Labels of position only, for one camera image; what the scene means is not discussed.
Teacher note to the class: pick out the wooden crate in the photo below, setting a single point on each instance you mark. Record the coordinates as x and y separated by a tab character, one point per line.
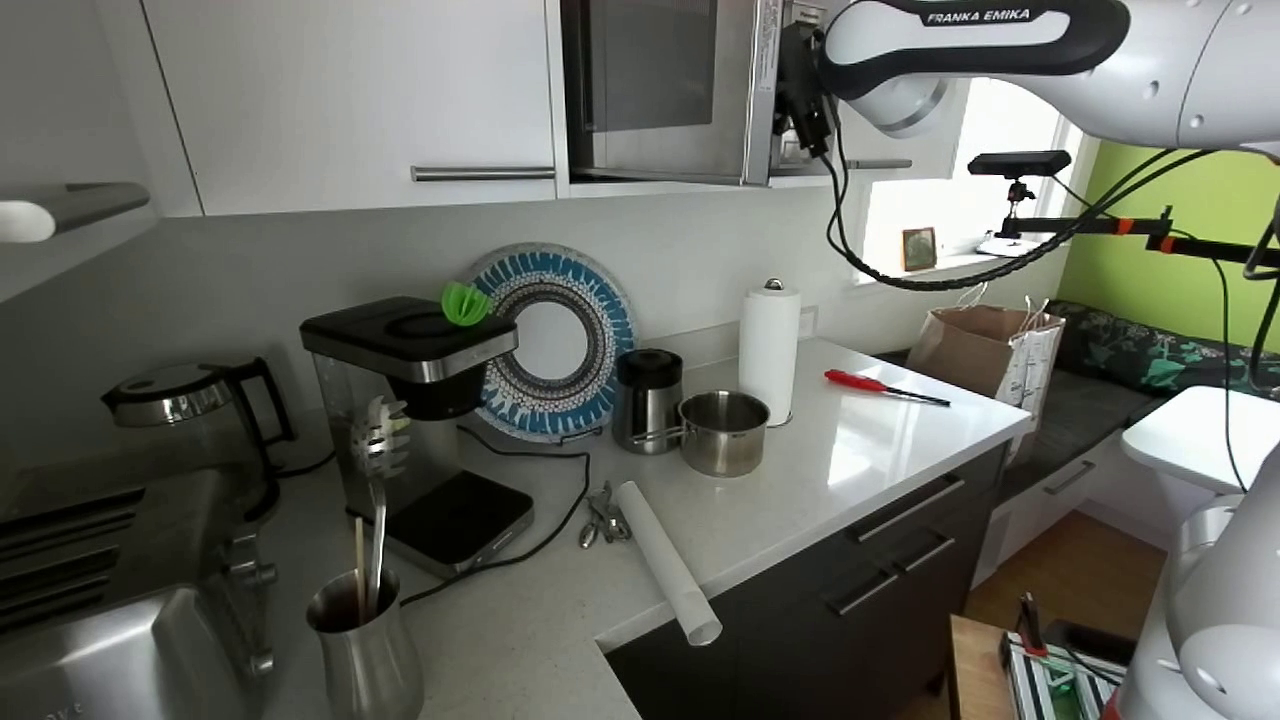
979	665

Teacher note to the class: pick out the steel utensil holder cup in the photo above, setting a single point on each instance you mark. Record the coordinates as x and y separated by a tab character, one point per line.
360	661

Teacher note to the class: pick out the chrome sink faucet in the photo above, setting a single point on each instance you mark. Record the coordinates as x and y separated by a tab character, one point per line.
250	600

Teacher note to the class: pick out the small green plastic object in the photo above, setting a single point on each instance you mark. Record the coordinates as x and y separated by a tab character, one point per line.
464	302

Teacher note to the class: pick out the dark green patterned cushion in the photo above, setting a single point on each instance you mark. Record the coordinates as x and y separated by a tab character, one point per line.
1160	353

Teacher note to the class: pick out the white bench drawer unit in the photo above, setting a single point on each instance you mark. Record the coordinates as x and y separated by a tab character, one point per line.
1065	507

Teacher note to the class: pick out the steel saucepan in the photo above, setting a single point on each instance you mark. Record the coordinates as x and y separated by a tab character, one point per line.
726	434

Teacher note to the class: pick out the white robot table top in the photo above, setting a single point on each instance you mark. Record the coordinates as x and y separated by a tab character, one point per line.
1201	434

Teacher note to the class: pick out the silver microwave oven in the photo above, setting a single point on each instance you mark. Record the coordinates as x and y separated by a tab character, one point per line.
665	83

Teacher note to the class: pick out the black external stereo camera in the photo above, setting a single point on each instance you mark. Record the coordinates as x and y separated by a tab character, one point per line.
1016	162

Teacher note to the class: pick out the silver jug black lid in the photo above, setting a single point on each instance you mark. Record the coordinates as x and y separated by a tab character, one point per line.
650	407

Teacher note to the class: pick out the brown cardboard box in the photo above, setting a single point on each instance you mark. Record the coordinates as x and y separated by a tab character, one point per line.
967	346

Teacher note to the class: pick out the white plain cupboard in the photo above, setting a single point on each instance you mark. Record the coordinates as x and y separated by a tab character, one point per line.
64	93

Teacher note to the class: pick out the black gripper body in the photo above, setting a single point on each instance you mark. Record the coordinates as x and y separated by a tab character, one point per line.
807	93

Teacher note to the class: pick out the white wide cupboard door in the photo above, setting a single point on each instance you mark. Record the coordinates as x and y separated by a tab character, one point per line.
345	93

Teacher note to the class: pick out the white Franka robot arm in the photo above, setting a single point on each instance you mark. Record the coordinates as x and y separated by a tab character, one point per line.
1201	64

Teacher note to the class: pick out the wooden stick utensil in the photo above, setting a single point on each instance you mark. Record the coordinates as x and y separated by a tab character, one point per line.
359	565

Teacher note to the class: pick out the white plastic bag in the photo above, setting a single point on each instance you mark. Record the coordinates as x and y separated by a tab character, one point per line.
1029	365

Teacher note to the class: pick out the small framed wall switch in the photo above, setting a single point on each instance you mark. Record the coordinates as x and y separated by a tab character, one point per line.
917	249

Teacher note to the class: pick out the tools bundle in crate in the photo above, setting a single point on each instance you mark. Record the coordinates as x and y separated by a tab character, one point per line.
1061	665

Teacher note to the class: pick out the metal paper towel holder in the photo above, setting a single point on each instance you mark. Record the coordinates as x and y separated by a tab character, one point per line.
769	283

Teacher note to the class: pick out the steel slotted ladle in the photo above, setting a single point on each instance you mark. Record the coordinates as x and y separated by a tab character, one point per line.
376	447

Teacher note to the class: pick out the blue white patterned plate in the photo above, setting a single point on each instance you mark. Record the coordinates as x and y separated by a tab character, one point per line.
587	335

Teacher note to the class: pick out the dark grey base cabinet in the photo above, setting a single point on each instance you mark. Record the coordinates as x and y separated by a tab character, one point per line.
801	627

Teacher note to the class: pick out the black silver coffee machine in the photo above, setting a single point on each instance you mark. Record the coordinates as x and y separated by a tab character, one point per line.
404	353

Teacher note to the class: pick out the white paper towel roll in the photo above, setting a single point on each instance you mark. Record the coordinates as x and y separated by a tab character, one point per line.
769	353

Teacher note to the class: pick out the grey extractor hood shelf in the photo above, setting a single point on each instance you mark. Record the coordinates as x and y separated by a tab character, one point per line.
64	234

